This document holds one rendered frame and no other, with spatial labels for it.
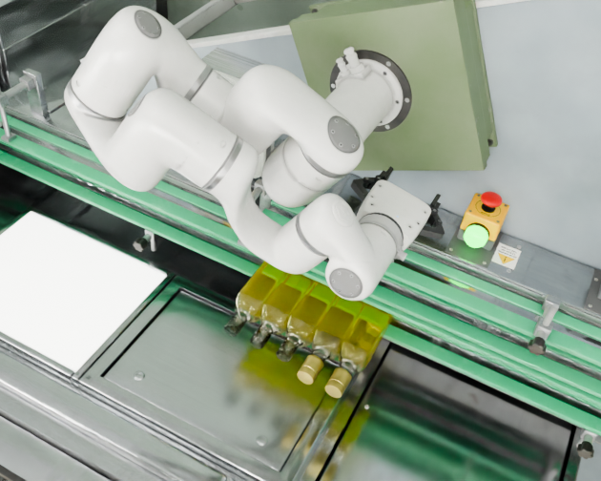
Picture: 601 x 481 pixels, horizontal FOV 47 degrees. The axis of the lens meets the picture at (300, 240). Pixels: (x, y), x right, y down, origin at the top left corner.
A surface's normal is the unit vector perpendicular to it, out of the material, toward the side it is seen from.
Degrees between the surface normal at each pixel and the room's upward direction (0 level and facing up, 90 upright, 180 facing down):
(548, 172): 0
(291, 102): 75
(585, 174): 0
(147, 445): 90
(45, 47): 90
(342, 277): 8
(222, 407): 90
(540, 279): 90
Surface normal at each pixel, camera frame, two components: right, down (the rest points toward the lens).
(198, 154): 0.16, 0.34
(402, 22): -0.48, 0.59
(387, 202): 0.32, -0.69
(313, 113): 0.53, -0.36
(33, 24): 0.88, 0.38
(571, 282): 0.09, -0.72
